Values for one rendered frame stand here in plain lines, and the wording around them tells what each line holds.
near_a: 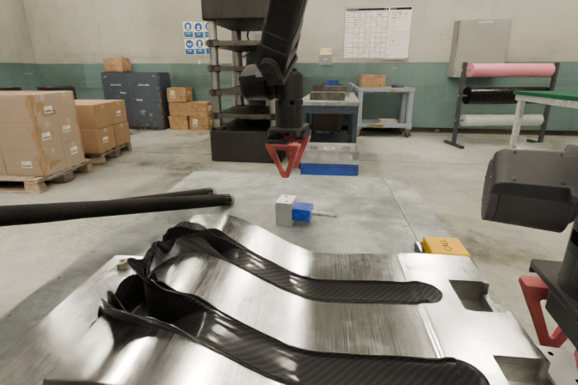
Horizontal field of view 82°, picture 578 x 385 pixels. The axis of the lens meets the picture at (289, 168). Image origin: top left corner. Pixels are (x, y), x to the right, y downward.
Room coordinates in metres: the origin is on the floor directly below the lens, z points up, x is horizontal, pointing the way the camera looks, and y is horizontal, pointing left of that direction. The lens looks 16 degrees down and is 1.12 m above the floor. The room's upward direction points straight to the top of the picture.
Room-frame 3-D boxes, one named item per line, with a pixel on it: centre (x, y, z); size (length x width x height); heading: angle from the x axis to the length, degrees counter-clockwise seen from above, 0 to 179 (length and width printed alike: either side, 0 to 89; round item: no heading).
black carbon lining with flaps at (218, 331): (0.27, 0.01, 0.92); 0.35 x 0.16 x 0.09; 84
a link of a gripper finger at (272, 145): (0.65, 0.00, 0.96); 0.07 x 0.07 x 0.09; 75
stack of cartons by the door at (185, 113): (6.75, 1.99, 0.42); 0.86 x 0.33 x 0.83; 81
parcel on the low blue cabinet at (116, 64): (6.86, 3.40, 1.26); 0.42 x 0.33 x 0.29; 81
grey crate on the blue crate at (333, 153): (3.46, -0.44, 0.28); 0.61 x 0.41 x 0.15; 81
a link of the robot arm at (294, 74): (0.68, 0.01, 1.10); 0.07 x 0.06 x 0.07; 64
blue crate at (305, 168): (3.46, -0.44, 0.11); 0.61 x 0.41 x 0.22; 81
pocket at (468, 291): (0.31, -0.21, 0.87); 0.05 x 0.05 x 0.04; 84
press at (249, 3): (4.87, 0.45, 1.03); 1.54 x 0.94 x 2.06; 171
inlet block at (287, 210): (0.67, -0.04, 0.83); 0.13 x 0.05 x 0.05; 76
